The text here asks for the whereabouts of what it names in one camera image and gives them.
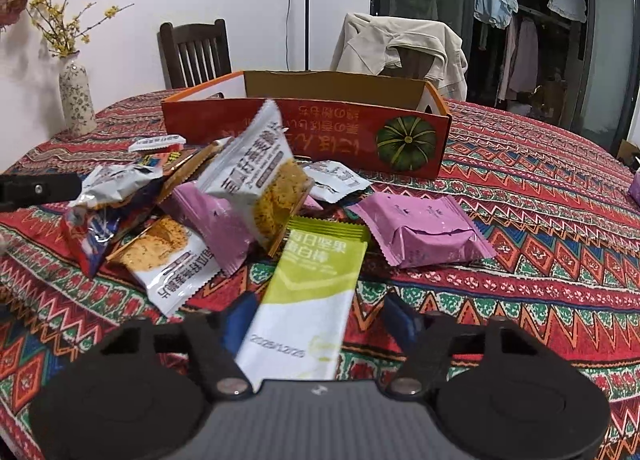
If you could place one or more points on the brown orange snack packet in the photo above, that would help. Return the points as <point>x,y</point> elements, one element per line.
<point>187,169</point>

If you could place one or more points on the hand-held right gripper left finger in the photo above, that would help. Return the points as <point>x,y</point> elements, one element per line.
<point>241,322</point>

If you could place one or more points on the small white snack packet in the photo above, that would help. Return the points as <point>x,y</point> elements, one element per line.
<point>335,179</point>
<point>157,142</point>

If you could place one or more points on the floral ceramic vase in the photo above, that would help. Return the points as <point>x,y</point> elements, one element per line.
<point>77,99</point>

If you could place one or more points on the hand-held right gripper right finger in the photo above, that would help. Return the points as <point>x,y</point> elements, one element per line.
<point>406,322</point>

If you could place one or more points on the dark wooden chair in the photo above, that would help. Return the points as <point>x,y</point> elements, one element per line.
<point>195,54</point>

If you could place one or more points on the orange cardboard box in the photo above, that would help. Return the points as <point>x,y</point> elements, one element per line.
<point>340,132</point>

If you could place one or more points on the green white snack bar packet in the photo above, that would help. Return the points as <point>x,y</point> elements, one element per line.
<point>305,300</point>

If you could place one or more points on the black studio light stand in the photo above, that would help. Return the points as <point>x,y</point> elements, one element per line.
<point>307,4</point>

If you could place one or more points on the yellow flower branches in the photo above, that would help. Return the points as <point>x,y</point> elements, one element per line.
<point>57,24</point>

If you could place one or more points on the jacket covered wooden chair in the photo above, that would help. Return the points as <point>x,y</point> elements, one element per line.
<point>415,64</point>

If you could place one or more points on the small purple object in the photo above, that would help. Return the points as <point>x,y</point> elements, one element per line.
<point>635,190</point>

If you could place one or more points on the pink snack packet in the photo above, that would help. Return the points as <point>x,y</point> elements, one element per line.
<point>425,230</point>
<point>215,225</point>

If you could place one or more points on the white oat crisp packet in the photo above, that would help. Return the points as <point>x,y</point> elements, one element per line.
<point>255,164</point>
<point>165,260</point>

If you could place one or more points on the lilac hanging garment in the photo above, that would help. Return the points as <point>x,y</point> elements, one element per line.
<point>522,57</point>

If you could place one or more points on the beige jacket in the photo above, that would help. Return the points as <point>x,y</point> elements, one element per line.
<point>370,44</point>

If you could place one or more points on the red blue chip bag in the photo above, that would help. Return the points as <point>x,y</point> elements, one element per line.
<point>107,210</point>

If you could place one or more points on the brown cardboard carton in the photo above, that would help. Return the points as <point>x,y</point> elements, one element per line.
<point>629,153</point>

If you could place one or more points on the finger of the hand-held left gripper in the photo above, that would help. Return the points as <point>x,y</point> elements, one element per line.
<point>40,188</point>

